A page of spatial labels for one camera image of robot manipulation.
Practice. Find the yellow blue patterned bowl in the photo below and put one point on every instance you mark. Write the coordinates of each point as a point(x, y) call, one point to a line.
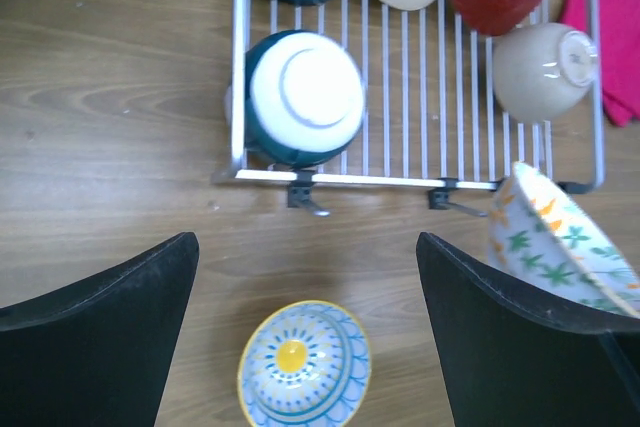
point(307, 364)

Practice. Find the beige stoneware bowl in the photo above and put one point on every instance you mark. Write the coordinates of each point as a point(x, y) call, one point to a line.
point(542, 71)

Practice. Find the red folded cloth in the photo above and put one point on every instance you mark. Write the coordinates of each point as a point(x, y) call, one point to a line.
point(619, 38)

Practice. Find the teal and white bowl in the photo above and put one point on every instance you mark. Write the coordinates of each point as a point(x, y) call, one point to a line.
point(305, 99)

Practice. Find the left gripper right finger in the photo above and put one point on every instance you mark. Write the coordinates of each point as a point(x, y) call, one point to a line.
point(515, 355)

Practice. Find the metal wire dish rack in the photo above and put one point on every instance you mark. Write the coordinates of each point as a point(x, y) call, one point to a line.
point(432, 122)

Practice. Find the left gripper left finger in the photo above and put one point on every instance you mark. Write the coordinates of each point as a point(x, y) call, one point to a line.
point(98, 351)

